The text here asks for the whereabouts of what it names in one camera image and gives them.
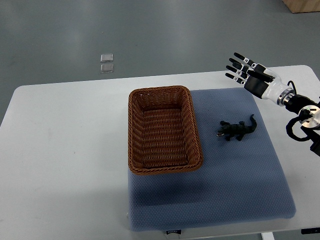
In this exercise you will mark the blue foam cushion mat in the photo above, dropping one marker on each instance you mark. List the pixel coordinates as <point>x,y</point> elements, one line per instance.
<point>239,181</point>

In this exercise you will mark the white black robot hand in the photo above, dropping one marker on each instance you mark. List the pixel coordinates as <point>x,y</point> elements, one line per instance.
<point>259,80</point>

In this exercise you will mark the wooden box corner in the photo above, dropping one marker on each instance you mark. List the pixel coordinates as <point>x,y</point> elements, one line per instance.
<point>302,6</point>

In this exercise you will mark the upper metal floor plate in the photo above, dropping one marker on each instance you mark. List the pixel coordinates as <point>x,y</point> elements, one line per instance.
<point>106,57</point>

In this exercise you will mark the dark toy crocodile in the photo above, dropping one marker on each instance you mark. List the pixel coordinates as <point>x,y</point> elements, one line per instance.
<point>238,130</point>

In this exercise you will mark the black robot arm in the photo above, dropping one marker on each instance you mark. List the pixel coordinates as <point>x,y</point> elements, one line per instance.
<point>308,115</point>

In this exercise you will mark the brown wicker basket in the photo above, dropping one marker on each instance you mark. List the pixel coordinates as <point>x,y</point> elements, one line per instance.
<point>163,135</point>

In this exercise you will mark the black table control panel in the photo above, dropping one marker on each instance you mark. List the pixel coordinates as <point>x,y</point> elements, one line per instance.
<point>307,231</point>

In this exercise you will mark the white table leg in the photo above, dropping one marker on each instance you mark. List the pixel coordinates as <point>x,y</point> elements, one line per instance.
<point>267,236</point>

